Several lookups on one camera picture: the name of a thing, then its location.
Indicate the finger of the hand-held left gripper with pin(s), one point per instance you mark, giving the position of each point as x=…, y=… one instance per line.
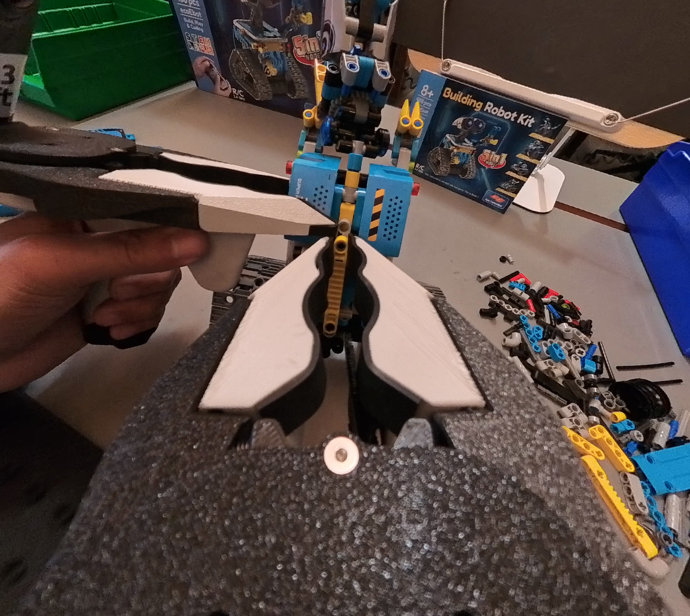
x=237, y=208
x=226, y=174

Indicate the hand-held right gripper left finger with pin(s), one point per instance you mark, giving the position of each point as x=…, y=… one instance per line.
x=259, y=357

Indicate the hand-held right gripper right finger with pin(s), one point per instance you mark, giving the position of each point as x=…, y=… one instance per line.
x=426, y=357

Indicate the yellow toothed beam piece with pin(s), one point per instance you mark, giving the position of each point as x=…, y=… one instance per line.
x=337, y=282

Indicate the blue tracked toy robot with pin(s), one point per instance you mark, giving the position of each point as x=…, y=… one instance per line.
x=383, y=201

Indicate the person's left hand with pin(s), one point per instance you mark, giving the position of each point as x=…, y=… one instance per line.
x=65, y=282

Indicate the small blue plate piece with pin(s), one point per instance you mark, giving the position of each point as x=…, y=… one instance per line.
x=113, y=132

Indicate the green plastic bin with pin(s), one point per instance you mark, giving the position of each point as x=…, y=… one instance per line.
x=97, y=45

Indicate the pile of small brick pieces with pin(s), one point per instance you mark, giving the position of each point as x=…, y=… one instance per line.
x=582, y=379

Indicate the dark toy kit box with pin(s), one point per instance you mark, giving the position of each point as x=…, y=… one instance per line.
x=237, y=12

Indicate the white document stand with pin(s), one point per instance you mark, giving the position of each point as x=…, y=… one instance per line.
x=539, y=185

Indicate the blue toy kit booklet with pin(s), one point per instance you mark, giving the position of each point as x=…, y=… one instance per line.
x=485, y=142

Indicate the blue plastic bin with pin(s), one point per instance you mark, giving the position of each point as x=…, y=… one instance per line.
x=663, y=228

